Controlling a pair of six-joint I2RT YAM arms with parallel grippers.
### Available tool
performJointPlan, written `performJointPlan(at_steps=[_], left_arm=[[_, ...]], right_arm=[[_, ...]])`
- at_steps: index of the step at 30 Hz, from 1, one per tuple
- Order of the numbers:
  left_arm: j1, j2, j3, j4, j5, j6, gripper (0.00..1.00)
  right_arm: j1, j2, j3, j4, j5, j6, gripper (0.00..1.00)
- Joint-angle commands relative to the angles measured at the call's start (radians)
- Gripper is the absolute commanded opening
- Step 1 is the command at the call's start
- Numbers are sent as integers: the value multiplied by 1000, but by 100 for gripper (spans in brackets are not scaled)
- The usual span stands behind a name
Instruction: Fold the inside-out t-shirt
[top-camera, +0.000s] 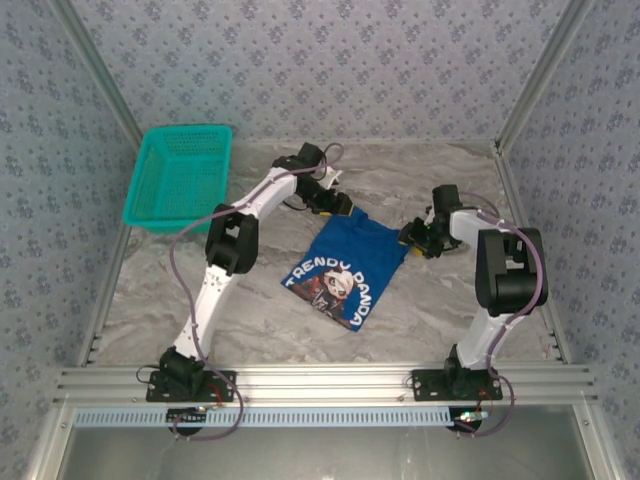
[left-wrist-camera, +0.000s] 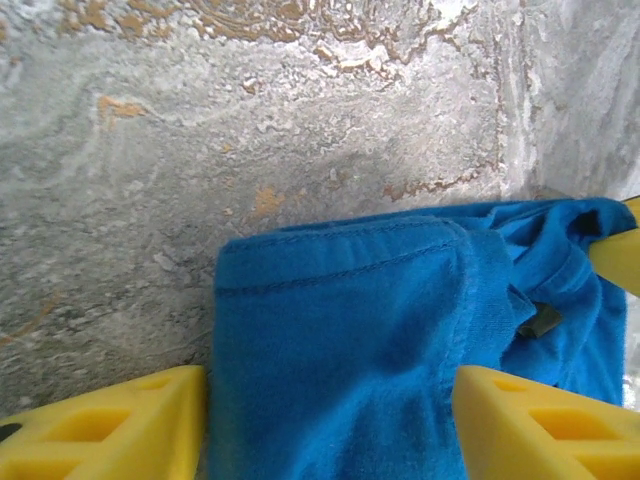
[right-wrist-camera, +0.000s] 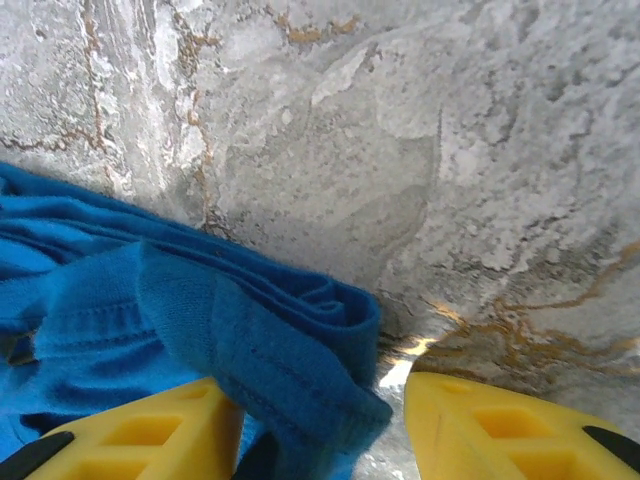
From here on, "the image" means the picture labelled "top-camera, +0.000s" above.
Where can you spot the blue t-shirt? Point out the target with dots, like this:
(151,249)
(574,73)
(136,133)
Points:
(360,250)

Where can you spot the teal plastic basket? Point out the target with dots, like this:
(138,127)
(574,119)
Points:
(160,226)

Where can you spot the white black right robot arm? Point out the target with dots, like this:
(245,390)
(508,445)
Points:
(510,280)

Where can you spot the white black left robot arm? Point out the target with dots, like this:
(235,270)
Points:
(210,305)

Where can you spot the small black controller board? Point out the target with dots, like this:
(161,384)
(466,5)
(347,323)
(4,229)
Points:
(467,420)
(187,417)

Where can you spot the grey metal panel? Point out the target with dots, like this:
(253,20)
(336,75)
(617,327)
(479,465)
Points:
(325,455)

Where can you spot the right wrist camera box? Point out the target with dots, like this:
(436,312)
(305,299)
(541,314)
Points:
(430,212)

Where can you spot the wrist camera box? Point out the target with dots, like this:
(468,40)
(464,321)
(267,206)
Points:
(331,177)
(430,212)

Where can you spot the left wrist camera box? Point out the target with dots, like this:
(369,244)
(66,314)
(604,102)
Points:
(331,177)

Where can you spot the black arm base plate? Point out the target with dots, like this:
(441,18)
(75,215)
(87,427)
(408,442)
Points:
(425,390)
(157,392)

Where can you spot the aluminium cross rail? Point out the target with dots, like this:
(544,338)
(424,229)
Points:
(325,385)

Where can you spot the aluminium frame post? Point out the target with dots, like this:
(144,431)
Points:
(106,75)
(539,75)

